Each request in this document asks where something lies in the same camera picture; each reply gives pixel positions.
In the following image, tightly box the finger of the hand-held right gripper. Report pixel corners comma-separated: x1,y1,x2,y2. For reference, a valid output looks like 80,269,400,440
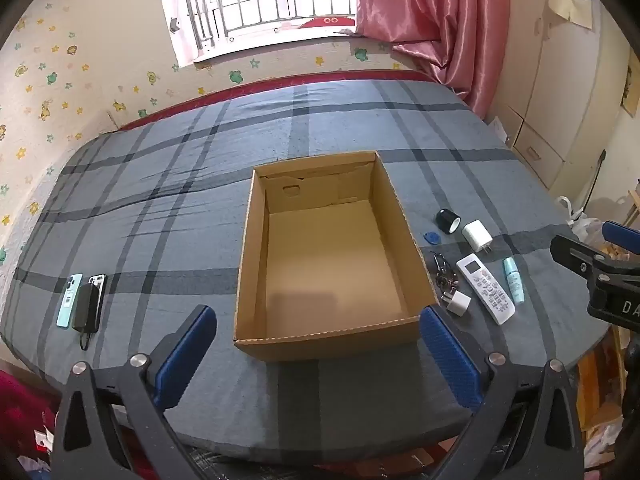
550,234,610,282
601,220,640,267

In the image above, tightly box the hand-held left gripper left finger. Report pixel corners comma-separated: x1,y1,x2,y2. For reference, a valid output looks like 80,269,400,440
52,304,218,480

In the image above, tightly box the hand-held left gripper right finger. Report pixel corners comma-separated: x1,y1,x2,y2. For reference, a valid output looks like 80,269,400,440
419,305,587,480

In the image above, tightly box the teal cosmetic bottle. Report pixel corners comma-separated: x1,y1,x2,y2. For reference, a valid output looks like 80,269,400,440
502,256,526,305

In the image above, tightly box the white remote control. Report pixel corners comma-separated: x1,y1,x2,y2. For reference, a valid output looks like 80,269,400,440
456,254,516,325

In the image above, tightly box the key bunch with beads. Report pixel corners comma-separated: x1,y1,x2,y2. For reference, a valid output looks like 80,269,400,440
431,251,461,297

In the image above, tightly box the large white charger plug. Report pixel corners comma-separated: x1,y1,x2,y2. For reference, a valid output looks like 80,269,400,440
462,220,494,255

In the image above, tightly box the black round cap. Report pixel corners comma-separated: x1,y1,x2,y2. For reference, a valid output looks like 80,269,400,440
436,208,461,235

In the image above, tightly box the brown cardboard box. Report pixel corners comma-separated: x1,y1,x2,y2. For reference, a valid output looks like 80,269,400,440
234,150,441,363

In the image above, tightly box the white plastic bag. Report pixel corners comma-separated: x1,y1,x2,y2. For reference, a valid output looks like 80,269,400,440
556,196,609,242

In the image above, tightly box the small white charger plug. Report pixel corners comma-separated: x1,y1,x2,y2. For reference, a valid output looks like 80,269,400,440
444,291,471,317

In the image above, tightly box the orange wooden furniture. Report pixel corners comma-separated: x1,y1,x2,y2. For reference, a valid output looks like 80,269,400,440
576,330,632,471

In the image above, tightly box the white and black smartphone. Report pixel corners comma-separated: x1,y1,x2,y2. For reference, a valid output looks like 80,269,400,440
87,273,109,312

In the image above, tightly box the teal smartphone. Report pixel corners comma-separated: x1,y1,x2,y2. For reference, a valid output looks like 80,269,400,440
56,273,84,330

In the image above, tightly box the beige wardrobe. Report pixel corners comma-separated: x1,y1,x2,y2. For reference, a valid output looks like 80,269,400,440
486,0,632,192

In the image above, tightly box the red cloth pile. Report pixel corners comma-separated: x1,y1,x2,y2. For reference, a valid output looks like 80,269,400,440
0,369,67,480

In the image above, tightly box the pink satin curtain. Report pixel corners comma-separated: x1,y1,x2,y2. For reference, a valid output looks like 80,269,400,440
352,0,512,122

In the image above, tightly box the red plush item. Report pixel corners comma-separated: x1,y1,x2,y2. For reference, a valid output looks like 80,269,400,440
302,15,357,30

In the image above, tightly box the window with metal grille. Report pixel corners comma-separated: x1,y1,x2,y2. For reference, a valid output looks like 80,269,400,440
152,0,359,67

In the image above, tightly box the black power bank with cable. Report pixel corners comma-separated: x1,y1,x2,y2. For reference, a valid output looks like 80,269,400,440
71,283,104,352

